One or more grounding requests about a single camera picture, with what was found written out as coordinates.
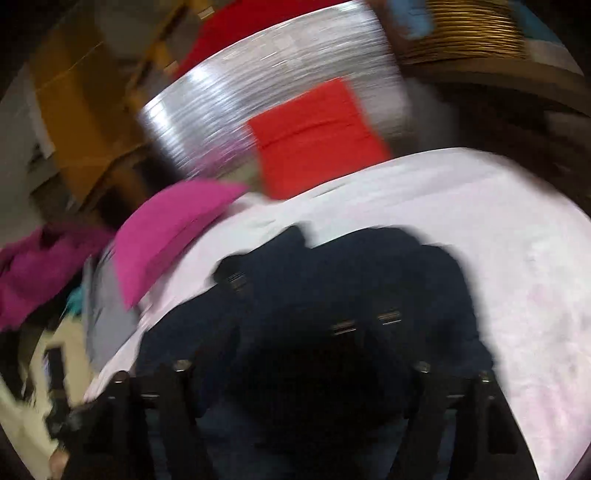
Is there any pink pillow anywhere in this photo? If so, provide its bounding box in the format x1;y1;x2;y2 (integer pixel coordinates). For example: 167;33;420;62
113;180;250;309

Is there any dark wooden shelf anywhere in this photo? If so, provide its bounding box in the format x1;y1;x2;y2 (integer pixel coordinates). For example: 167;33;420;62
406;58;591;153

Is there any silver foil sheet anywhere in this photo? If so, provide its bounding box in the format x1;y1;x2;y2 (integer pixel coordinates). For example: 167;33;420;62
137;0;413;185

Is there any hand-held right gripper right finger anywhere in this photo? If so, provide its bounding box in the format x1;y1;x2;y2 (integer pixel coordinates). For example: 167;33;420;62
402;362;539;480

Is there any stack of golden plates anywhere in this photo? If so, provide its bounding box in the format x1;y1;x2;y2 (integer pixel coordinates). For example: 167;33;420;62
397;0;529;63

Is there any navy blue garment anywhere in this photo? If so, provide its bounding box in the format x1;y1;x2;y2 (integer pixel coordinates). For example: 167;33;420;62
136;224;495;480

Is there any magenta cloth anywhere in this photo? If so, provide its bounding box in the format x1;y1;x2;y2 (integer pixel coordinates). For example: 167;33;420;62
0;220;117;332

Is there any teal cloth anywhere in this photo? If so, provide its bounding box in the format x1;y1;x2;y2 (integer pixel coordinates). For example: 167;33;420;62
66;285;88;315

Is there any white blanket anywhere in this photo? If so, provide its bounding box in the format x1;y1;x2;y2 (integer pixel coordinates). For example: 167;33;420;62
85;148;591;480

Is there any red cloth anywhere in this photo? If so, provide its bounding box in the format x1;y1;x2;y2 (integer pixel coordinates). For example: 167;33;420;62
174;0;354;77

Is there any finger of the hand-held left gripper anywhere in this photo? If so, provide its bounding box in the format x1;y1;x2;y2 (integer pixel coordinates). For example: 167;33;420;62
325;305;407;341
212;258;254;297

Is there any red pillow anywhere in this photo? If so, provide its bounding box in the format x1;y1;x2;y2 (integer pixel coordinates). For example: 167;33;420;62
247;78;393;200

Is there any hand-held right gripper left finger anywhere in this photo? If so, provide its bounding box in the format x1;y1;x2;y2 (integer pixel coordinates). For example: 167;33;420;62
65;361;204;480

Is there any yellow wooden furniture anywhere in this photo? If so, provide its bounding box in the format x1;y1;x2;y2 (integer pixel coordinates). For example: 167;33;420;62
28;0;190;210

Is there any grey cloth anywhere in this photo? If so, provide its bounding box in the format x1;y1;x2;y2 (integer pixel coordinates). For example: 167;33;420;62
84;256;145;372

